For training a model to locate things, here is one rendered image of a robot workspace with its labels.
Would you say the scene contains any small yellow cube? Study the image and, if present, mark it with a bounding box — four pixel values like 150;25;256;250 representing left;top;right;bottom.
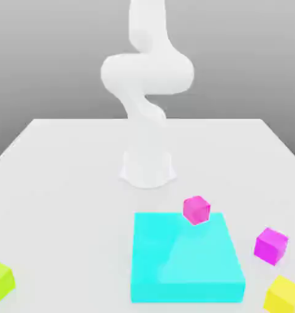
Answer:
263;274;295;313

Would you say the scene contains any large cyan box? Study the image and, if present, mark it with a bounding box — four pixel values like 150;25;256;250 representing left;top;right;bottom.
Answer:
130;212;247;304

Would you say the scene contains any small lime green cube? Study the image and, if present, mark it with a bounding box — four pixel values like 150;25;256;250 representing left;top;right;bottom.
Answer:
0;260;17;306

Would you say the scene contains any small magenta cube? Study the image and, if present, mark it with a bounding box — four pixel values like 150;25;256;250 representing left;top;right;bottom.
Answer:
253;227;289;267

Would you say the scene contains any small pink cube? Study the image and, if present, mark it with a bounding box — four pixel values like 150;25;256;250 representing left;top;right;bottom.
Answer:
182;195;211;226

